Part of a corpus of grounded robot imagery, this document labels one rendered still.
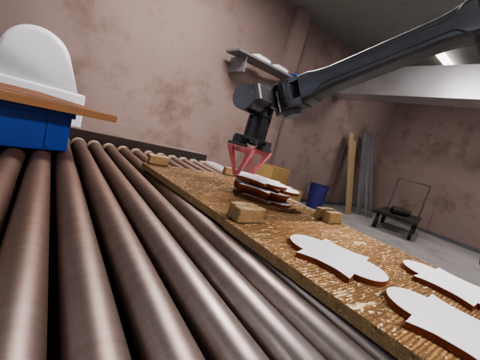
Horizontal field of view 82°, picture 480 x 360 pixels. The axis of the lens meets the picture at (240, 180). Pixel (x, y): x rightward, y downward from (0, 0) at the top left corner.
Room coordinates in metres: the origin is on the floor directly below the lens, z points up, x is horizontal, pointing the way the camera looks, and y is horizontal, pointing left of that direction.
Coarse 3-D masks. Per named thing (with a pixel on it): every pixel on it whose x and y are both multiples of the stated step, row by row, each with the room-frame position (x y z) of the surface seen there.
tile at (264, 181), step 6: (240, 174) 0.66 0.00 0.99; (246, 174) 0.70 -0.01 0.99; (252, 174) 0.73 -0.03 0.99; (246, 180) 0.65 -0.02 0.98; (252, 180) 0.64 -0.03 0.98; (258, 180) 0.65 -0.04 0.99; (264, 180) 0.68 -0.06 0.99; (270, 180) 0.71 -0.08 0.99; (264, 186) 0.63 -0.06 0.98; (270, 186) 0.64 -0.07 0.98; (276, 186) 0.64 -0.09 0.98; (282, 186) 0.65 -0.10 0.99
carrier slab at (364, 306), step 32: (224, 224) 0.44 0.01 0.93; (256, 224) 0.46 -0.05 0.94; (288, 224) 0.52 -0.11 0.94; (320, 224) 0.59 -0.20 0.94; (288, 256) 0.36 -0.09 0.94; (384, 256) 0.48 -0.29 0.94; (320, 288) 0.30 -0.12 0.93; (352, 288) 0.31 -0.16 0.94; (384, 288) 0.34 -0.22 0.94; (416, 288) 0.37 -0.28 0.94; (352, 320) 0.26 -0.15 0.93; (384, 320) 0.26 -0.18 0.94; (416, 352) 0.22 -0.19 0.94; (448, 352) 0.23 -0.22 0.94
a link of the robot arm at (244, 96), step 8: (240, 88) 0.63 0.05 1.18; (248, 88) 0.62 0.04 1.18; (256, 88) 0.61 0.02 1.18; (264, 88) 0.63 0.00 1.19; (272, 88) 0.67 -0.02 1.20; (240, 96) 0.63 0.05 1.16; (248, 96) 0.62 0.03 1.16; (256, 96) 0.61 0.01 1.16; (264, 96) 0.62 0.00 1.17; (272, 96) 0.66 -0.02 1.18; (240, 104) 0.63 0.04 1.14; (248, 104) 0.62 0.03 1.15; (256, 104) 0.63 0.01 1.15; (264, 104) 0.65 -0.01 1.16; (272, 104) 0.65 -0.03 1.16; (248, 112) 0.66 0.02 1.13; (256, 112) 0.66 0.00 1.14; (280, 112) 0.67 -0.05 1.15; (288, 112) 0.66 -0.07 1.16; (296, 112) 0.65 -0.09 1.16
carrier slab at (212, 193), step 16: (160, 176) 0.66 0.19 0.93; (176, 176) 0.68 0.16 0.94; (192, 176) 0.74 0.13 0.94; (208, 176) 0.80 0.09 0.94; (224, 176) 0.89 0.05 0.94; (176, 192) 0.59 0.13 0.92; (192, 192) 0.57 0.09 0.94; (208, 192) 0.61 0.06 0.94; (224, 192) 0.65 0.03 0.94; (208, 208) 0.49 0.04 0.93; (224, 208) 0.51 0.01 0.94; (272, 208) 0.62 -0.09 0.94; (304, 208) 0.73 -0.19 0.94
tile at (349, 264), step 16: (304, 240) 0.42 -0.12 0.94; (320, 240) 0.44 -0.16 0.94; (304, 256) 0.36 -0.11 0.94; (320, 256) 0.37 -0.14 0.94; (336, 256) 0.39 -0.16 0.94; (352, 256) 0.40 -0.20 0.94; (336, 272) 0.34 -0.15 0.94; (352, 272) 0.34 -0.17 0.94; (368, 272) 0.36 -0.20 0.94; (384, 272) 0.37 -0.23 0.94
